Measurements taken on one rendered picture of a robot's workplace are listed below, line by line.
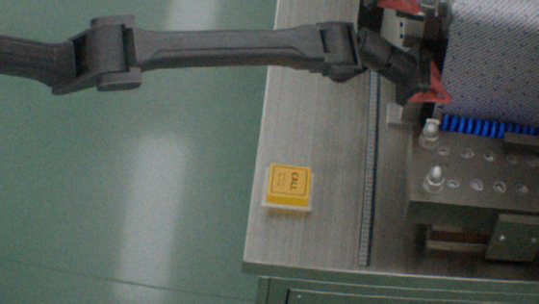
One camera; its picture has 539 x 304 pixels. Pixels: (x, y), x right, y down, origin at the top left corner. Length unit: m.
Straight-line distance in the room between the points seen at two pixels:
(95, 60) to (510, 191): 0.73
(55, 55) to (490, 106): 0.77
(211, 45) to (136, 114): 1.61
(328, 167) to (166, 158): 1.22
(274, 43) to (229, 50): 0.08
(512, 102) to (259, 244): 0.50
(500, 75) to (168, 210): 1.40
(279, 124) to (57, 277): 1.06
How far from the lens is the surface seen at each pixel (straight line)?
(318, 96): 2.27
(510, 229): 2.01
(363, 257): 2.05
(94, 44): 1.78
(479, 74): 2.04
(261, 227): 2.07
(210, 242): 3.16
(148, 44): 1.80
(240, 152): 3.35
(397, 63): 2.00
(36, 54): 1.74
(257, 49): 1.87
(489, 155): 2.07
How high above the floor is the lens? 2.55
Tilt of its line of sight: 49 degrees down
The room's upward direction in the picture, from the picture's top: 6 degrees clockwise
